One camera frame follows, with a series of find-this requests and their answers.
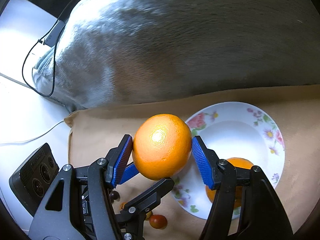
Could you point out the dark chestnut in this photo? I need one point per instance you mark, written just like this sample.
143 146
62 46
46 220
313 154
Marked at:
114 195

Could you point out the white floral plate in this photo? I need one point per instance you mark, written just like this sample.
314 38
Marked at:
232 130

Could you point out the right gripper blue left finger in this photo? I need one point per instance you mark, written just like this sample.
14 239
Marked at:
102 176

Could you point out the red cherry tomato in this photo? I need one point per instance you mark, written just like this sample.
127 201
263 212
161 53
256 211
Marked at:
158 221

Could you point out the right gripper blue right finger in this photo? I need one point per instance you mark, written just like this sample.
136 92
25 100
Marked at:
262 215

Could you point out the smooth large orange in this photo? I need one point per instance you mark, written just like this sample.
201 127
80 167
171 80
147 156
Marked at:
161 146

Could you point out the grey folded blanket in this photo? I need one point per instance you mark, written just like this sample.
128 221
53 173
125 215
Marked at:
116 52

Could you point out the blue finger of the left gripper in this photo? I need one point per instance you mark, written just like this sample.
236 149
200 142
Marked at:
131 218
129 172

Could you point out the longan brown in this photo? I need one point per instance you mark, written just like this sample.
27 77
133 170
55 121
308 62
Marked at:
148 215

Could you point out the rough large orange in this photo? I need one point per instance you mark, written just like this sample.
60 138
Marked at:
238 163

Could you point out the small tangerine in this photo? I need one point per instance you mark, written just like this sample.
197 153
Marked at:
122 205

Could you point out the black power adapter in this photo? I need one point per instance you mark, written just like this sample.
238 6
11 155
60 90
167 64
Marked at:
51 38

